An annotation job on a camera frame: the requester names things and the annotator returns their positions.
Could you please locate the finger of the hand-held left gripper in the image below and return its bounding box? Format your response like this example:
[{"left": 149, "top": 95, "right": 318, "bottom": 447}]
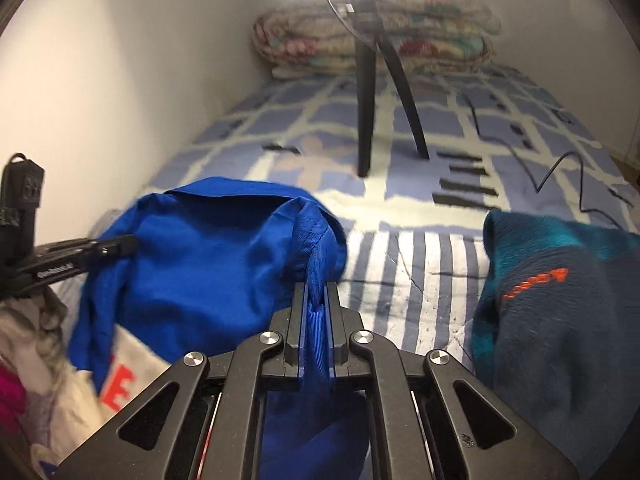
[{"left": 27, "top": 233, "right": 141, "bottom": 291}]

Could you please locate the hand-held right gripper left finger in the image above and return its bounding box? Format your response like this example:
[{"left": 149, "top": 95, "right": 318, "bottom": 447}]
[{"left": 57, "top": 282, "right": 308, "bottom": 480}]

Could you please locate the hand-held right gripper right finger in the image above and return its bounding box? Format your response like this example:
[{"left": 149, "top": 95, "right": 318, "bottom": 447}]
[{"left": 322, "top": 282, "right": 581, "bottom": 480}]

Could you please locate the beige and blue work jacket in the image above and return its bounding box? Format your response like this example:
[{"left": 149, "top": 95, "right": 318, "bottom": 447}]
[{"left": 0, "top": 176, "right": 373, "bottom": 480}]

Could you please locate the blue striped bed sheet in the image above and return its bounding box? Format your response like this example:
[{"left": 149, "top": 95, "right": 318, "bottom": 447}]
[{"left": 50, "top": 225, "right": 501, "bottom": 376}]

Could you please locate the pink cloth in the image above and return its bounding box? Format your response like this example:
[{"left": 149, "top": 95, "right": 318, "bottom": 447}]
[{"left": 0, "top": 360, "right": 28, "bottom": 433}]

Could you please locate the blue checked blanket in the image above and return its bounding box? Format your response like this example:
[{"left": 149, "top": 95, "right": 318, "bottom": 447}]
[{"left": 145, "top": 65, "right": 631, "bottom": 233}]

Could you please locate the dark blue fleece jacket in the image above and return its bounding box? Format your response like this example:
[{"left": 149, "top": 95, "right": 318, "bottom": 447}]
[{"left": 470, "top": 210, "right": 640, "bottom": 480}]

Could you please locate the folded floral quilt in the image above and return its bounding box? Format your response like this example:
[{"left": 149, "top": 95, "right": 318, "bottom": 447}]
[{"left": 252, "top": 0, "right": 501, "bottom": 80}]

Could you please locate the black cable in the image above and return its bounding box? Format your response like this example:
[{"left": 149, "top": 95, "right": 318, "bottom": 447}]
[{"left": 462, "top": 92, "right": 636, "bottom": 233}]

